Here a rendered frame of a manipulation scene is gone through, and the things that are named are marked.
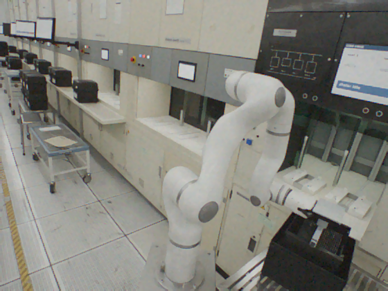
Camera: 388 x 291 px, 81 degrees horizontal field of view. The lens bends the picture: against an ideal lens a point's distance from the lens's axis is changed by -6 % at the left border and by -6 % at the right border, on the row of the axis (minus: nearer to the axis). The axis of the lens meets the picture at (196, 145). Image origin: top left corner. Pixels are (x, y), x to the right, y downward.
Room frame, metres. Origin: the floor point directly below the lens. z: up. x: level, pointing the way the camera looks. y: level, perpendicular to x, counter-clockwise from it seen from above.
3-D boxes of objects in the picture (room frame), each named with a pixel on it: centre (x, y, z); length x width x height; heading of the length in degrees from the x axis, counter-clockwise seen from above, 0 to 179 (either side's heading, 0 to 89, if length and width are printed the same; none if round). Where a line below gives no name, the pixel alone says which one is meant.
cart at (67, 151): (2.53, 1.62, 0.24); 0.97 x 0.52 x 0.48; 47
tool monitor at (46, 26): (3.27, 2.00, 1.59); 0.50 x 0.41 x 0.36; 134
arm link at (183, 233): (0.70, 0.02, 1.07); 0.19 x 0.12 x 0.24; 35
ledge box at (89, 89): (3.02, 1.52, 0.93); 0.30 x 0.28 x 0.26; 41
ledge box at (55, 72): (3.87, 2.36, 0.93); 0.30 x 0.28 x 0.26; 47
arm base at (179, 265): (0.67, 0.00, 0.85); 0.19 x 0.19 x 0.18
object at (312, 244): (0.75, -0.52, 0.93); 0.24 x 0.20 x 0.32; 144
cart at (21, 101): (3.74, 2.79, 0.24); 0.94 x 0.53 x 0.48; 44
